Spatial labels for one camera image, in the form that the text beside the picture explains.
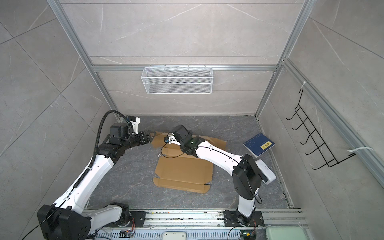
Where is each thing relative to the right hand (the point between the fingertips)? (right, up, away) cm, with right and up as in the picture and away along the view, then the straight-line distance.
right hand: (187, 130), depth 86 cm
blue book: (+50, -10, +16) cm, 53 cm away
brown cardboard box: (-7, -24, +4) cm, 25 cm away
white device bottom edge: (-5, -48, -18) cm, 52 cm away
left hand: (-19, 0, -8) cm, 21 cm away
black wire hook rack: (+61, -7, -22) cm, 65 cm away
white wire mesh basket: (-7, +34, +15) cm, 38 cm away
